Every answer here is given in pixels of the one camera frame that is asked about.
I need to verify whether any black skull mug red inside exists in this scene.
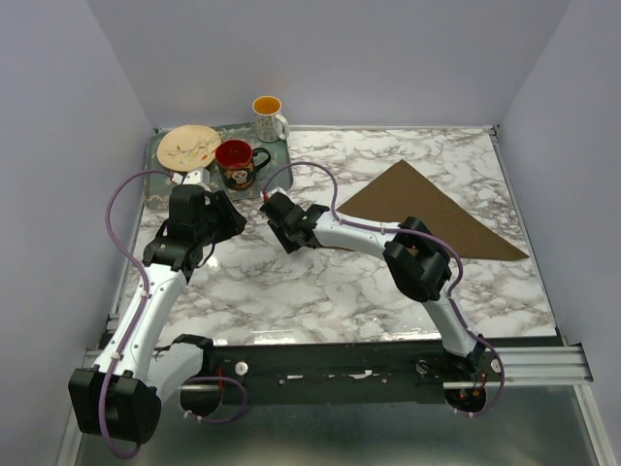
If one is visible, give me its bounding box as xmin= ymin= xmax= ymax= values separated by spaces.
xmin=214 ymin=140 xmax=272 ymax=191

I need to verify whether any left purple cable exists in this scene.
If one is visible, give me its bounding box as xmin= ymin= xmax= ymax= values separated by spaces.
xmin=99 ymin=170 xmax=180 ymax=460

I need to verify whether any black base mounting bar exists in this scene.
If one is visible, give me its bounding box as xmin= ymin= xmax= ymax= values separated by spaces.
xmin=159 ymin=334 xmax=506 ymax=407

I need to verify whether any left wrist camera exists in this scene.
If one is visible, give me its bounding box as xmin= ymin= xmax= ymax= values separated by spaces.
xmin=171 ymin=167 xmax=211 ymax=191

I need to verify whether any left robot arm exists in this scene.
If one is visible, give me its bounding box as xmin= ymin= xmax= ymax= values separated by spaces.
xmin=68 ymin=184 xmax=245 ymax=445

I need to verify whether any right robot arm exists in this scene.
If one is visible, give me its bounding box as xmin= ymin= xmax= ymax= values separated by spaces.
xmin=261 ymin=190 xmax=485 ymax=381

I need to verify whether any brown cloth napkin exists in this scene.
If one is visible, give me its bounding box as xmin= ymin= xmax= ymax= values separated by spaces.
xmin=338 ymin=160 xmax=528 ymax=261

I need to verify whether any floral green tray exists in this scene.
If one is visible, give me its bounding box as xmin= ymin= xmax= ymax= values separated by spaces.
xmin=146 ymin=122 xmax=293 ymax=211

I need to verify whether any white mug orange inside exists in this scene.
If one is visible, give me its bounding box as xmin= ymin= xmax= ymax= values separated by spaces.
xmin=252 ymin=95 xmax=290 ymax=143

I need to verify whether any aluminium frame rail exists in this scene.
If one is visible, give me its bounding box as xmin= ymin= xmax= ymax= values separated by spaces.
xmin=57 ymin=313 xmax=593 ymax=465

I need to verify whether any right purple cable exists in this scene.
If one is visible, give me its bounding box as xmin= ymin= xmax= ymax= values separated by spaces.
xmin=261 ymin=161 xmax=506 ymax=418

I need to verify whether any purple cable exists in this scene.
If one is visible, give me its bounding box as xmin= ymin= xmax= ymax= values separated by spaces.
xmin=99 ymin=170 xmax=180 ymax=460
xmin=261 ymin=161 xmax=506 ymax=418

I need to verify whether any beige floral plate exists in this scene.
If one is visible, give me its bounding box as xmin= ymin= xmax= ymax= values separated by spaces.
xmin=156 ymin=124 xmax=221 ymax=173

